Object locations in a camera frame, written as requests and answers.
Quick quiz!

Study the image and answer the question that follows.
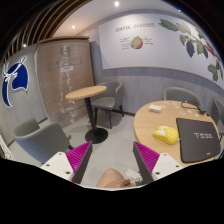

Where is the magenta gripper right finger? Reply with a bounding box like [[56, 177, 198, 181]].
[[132, 141, 184, 185]]

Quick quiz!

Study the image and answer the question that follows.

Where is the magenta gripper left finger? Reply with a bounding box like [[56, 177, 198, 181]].
[[40, 140, 93, 184]]

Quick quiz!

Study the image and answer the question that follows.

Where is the yellow computer mouse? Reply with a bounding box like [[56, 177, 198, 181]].
[[153, 126, 179, 145]]

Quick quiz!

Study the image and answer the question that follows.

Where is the black mouse pad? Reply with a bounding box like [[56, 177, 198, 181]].
[[176, 118, 221, 163]]

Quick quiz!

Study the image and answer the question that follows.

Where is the crumpled plastic wrapper on floor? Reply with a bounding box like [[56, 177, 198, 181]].
[[124, 168, 143, 183]]

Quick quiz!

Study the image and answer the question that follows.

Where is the person's knee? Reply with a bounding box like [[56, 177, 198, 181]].
[[96, 168, 134, 188]]

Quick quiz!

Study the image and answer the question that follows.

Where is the grey armchair left foreground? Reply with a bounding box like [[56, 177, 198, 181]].
[[13, 118, 72, 163]]

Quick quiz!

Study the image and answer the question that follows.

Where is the round wooden near table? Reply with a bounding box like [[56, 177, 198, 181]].
[[134, 100, 218, 167]]

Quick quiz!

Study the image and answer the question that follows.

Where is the white small box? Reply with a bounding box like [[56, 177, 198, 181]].
[[148, 104, 162, 113]]

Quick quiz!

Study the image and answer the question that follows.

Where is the grey armchair behind small table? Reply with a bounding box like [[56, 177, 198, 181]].
[[90, 79, 125, 130]]

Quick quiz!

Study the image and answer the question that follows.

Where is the grey chair behind near table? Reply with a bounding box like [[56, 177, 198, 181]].
[[163, 87, 203, 106]]

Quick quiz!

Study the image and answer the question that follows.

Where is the blue deer logo sign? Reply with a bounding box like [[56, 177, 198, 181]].
[[2, 57, 29, 108]]

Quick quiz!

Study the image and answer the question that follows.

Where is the wrapped tall cabinet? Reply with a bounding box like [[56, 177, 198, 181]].
[[36, 37, 94, 127]]

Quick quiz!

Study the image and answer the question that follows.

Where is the small round pedestal table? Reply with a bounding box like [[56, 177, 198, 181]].
[[65, 86, 108, 144]]

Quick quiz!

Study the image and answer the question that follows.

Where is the black cable on table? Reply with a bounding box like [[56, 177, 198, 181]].
[[180, 100, 210, 117]]

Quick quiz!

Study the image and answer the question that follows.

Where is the coffee cherries wall mural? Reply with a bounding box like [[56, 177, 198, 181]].
[[99, 13, 224, 85]]

